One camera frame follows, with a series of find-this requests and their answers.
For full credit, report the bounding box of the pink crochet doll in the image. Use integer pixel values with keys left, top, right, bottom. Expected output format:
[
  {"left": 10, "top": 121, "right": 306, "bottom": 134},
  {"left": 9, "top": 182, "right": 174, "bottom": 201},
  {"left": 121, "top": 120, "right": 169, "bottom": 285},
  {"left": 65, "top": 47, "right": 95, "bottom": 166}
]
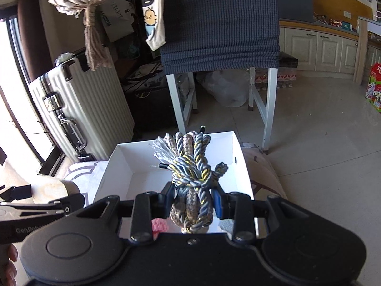
[{"left": 151, "top": 218, "right": 169, "bottom": 240}]

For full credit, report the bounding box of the braided rope bundle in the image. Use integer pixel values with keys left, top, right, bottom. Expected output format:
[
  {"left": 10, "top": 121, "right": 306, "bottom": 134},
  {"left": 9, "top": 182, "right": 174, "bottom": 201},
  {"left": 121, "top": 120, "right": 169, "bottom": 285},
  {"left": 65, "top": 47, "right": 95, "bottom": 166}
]
[{"left": 150, "top": 125, "right": 229, "bottom": 235}]

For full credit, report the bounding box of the blue crochet doll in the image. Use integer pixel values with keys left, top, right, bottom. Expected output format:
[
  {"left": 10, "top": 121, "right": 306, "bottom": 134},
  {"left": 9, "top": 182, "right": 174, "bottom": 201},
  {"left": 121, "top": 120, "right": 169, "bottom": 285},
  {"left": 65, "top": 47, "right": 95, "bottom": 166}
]
[{"left": 218, "top": 219, "right": 234, "bottom": 235}]

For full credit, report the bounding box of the oval wooden block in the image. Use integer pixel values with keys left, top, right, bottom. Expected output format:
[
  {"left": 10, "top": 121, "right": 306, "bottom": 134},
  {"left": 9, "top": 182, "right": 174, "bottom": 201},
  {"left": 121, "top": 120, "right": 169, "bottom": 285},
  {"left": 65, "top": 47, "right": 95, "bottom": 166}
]
[{"left": 30, "top": 175, "right": 80, "bottom": 203}]

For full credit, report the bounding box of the person's hand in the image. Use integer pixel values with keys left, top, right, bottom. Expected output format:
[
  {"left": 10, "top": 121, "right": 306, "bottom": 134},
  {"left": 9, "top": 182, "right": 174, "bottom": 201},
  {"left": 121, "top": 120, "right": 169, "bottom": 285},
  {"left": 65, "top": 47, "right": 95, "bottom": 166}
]
[{"left": 1, "top": 244, "right": 18, "bottom": 286}]

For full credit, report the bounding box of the white shoe box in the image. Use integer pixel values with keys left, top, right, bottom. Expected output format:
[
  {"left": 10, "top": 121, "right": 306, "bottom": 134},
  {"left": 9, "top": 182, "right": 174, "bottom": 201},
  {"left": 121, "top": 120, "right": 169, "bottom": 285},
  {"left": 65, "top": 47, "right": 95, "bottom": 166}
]
[{"left": 93, "top": 130, "right": 258, "bottom": 239}]

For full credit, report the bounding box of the white ribbed suitcase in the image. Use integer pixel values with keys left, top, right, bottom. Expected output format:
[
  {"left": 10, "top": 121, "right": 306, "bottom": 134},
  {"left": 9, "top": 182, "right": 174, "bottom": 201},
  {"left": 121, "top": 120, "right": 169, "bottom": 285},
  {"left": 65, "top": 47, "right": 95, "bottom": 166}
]
[{"left": 28, "top": 50, "right": 134, "bottom": 163}]

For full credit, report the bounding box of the white plastic bag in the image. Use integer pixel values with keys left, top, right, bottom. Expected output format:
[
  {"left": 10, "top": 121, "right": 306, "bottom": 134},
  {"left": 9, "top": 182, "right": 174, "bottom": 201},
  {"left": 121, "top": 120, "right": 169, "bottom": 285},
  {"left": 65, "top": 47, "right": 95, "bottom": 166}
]
[{"left": 202, "top": 69, "right": 250, "bottom": 108}]

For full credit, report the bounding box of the white cabinet row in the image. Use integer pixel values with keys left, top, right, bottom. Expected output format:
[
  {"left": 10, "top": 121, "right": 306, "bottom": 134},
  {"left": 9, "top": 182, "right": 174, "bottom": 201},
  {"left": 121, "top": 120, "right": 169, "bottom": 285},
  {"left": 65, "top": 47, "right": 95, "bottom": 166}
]
[{"left": 278, "top": 17, "right": 381, "bottom": 80}]

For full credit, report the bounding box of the colourful cardboard box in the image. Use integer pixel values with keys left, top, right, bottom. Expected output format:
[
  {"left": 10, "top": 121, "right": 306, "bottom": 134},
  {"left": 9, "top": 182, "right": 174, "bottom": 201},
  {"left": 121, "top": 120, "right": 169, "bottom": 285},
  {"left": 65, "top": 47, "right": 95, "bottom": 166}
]
[{"left": 366, "top": 63, "right": 381, "bottom": 113}]

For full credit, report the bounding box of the white table with blue cloth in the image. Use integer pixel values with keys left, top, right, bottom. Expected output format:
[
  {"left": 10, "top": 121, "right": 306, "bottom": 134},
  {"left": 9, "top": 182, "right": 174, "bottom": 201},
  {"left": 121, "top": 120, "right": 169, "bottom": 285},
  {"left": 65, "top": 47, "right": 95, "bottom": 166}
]
[{"left": 160, "top": 0, "right": 280, "bottom": 151}]

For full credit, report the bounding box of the cartoon tote bag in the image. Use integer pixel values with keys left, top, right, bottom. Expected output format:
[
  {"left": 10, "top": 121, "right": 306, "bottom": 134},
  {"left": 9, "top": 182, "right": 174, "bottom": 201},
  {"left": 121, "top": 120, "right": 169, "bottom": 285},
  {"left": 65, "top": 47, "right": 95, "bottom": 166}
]
[{"left": 141, "top": 0, "right": 166, "bottom": 51}]

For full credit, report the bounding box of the wooden leg table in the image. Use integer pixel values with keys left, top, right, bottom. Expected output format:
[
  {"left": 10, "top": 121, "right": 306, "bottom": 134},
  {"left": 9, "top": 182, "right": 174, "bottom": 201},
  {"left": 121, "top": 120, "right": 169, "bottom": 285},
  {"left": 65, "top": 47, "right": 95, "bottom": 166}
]
[{"left": 353, "top": 16, "right": 381, "bottom": 85}]

